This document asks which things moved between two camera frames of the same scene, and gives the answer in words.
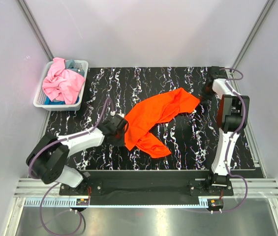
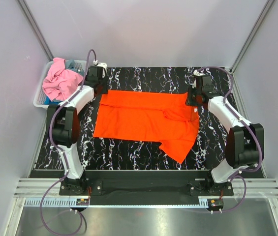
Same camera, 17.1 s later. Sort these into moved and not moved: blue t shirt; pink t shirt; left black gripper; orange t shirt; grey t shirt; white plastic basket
Moved: orange t shirt; left black gripper
Not moved: white plastic basket; pink t shirt; grey t shirt; blue t shirt
